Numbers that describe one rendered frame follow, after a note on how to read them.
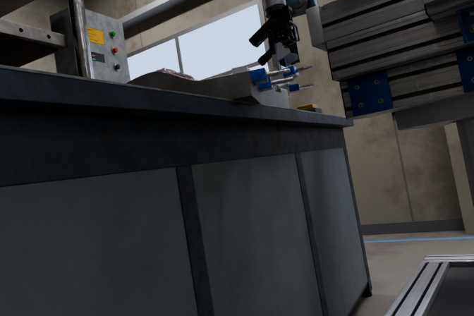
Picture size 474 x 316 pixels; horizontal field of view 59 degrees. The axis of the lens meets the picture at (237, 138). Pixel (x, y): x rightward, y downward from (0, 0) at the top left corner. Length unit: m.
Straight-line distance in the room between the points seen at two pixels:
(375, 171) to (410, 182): 0.25
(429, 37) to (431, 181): 2.39
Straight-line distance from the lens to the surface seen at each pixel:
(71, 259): 0.61
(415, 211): 3.33
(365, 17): 0.99
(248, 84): 0.91
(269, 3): 1.44
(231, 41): 3.95
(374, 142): 3.34
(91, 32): 2.05
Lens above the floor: 0.65
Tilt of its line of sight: 4 degrees up
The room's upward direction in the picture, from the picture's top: 9 degrees counter-clockwise
